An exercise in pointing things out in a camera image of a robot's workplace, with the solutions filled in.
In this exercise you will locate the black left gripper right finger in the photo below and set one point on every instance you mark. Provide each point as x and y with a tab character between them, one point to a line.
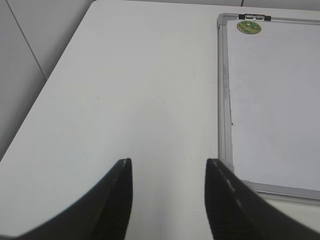
235	212

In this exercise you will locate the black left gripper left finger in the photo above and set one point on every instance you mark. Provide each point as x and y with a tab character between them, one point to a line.
103	213

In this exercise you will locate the white board with aluminium frame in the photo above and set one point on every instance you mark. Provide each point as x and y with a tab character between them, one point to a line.
269	105

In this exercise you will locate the round green sticker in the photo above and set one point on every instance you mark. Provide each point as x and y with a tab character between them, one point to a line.
249	27

